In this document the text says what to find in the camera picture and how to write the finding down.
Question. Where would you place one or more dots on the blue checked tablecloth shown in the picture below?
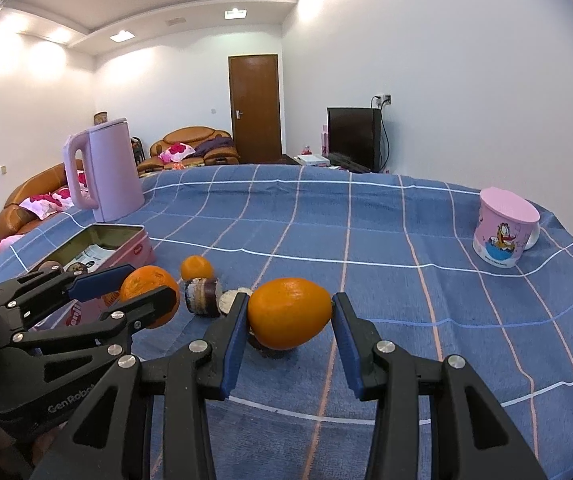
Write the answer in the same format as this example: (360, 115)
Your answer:
(316, 220)

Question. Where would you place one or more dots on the purple blanket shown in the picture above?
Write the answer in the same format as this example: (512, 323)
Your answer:
(214, 145)

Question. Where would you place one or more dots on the long brown leather sofa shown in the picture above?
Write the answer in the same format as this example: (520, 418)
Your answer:
(41, 180)

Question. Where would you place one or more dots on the pink gift box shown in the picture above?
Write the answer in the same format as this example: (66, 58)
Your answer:
(324, 140)

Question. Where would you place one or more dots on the large orange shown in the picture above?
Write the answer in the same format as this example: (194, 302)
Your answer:
(141, 285)

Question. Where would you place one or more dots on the white flat box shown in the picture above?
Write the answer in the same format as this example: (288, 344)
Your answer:
(312, 159)

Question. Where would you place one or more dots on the brown wooden door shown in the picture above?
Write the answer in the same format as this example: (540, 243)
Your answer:
(256, 110)

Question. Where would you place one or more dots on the pink tin box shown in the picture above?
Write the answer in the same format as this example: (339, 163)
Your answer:
(136, 252)

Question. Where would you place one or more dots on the small brown leather sofa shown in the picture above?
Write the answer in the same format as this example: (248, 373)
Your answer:
(191, 134)

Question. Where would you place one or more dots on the small orange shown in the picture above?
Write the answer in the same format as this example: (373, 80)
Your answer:
(196, 267)

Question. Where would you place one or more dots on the lilac electric kettle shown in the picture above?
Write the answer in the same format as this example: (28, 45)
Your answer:
(116, 170)

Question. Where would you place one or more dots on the square ceiling panel light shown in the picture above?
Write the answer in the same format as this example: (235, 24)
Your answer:
(120, 36)
(235, 12)

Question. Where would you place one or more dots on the dark tv stand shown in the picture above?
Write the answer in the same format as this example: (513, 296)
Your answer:
(290, 159)

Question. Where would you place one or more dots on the medium orange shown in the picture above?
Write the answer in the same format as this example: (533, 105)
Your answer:
(289, 312)

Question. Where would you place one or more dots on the decorative standing scroll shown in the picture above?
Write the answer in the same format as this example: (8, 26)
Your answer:
(100, 117)

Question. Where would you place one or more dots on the ceiling air vent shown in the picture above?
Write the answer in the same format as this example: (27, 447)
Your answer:
(176, 22)

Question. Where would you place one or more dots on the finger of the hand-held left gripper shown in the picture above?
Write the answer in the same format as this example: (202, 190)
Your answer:
(101, 281)
(151, 305)

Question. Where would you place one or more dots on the pink cartoon mug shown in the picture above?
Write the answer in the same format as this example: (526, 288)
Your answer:
(501, 220)

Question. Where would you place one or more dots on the black television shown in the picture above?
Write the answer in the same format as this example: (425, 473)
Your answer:
(354, 135)

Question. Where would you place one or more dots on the brown layered cut fruit piece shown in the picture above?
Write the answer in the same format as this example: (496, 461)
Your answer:
(201, 297)

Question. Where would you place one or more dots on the pink floral cushion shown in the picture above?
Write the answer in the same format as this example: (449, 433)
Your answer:
(176, 150)
(82, 181)
(61, 199)
(1, 244)
(34, 206)

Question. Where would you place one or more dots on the stack of dark chairs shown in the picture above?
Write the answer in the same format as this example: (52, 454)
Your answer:
(137, 147)

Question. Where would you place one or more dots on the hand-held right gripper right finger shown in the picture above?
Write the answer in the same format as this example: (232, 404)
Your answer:
(349, 350)

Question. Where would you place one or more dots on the printed paper liner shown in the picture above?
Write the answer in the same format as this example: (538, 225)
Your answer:
(89, 255)

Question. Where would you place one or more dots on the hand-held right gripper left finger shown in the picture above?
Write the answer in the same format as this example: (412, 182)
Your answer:
(231, 350)

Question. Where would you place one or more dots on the white wall socket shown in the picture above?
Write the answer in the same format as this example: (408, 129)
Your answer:
(384, 99)

